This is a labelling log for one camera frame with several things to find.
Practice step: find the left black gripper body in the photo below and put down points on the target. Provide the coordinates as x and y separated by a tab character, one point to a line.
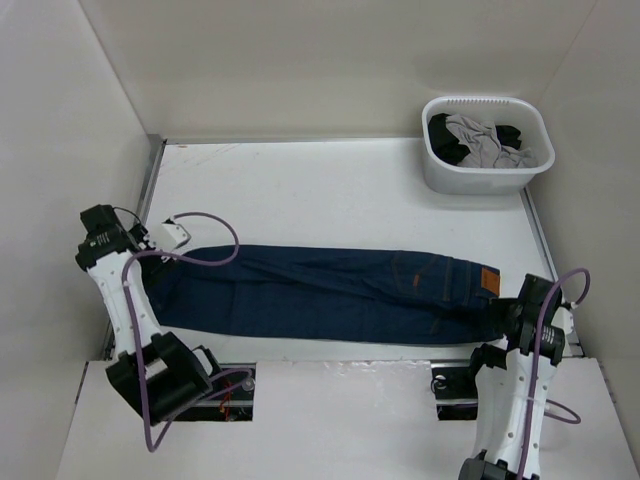
145	243

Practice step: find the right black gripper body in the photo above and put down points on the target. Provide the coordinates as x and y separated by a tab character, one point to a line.
501	307

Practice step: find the dark blue denim trousers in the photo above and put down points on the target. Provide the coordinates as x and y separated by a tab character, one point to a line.
354	295

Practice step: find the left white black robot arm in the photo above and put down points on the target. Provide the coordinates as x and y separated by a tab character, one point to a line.
154	372

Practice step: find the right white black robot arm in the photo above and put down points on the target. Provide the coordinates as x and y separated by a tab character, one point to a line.
512	383

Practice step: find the grey crumpled garment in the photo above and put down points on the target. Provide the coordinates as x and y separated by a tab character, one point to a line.
487	145

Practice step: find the white plastic laundry basket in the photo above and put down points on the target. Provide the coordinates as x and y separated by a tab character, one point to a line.
444	178

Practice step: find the black garment in basket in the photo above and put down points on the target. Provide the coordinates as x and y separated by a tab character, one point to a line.
440	139

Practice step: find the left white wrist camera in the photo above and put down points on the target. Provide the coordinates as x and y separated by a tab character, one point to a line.
171	236

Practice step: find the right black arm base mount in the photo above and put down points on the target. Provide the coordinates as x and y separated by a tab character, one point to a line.
454	390

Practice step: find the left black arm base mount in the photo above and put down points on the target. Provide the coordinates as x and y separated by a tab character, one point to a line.
234	406

